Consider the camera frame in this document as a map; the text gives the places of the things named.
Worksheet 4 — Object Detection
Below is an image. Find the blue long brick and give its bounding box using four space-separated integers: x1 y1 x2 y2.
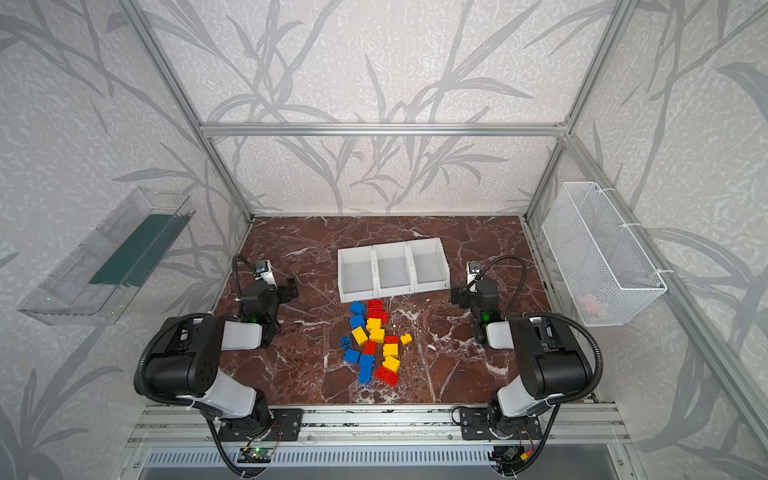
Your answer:
358 354 375 384

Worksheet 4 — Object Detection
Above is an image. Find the left circuit board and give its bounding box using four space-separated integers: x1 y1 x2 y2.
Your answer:
236 447 276 465

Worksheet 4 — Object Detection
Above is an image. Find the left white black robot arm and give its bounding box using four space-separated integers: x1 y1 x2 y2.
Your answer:
134 278 303 444

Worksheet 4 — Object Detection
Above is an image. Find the blue small brick lower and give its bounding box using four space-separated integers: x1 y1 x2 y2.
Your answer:
343 349 361 364

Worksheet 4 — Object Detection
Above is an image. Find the white middle bin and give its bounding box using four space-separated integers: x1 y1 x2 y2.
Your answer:
373 242 414 297

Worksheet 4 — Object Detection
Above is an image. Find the white wire mesh basket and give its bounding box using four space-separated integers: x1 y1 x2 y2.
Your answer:
542 182 668 327

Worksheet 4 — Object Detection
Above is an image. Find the clear acrylic wall shelf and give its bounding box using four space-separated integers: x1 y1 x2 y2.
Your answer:
18 187 196 326

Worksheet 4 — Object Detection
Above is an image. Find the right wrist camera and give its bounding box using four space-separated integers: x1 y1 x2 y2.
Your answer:
466 261 483 284

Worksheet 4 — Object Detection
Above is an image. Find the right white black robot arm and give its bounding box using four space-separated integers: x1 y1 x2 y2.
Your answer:
451 280 604 441

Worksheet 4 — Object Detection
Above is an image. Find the pink object in basket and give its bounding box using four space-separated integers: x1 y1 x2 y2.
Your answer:
576 294 606 318

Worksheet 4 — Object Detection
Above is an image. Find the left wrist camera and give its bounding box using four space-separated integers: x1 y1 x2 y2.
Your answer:
252 260 277 286

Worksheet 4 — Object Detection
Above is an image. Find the white right bin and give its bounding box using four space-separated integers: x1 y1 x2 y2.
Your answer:
407 238 450 293

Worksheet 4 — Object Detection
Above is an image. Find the red long studded brick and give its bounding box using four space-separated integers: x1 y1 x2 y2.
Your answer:
368 309 389 324

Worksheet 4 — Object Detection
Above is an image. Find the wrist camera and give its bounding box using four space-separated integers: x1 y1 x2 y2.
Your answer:
252 260 277 286
466 261 483 284

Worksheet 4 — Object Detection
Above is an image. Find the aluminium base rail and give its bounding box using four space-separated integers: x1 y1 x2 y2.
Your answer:
126 403 631 448

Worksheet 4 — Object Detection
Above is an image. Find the white bin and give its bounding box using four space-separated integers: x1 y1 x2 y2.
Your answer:
337 246 377 303
373 242 414 297
407 238 450 293

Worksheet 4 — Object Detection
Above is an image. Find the white left bin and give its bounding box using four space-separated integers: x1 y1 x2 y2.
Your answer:
337 246 377 303

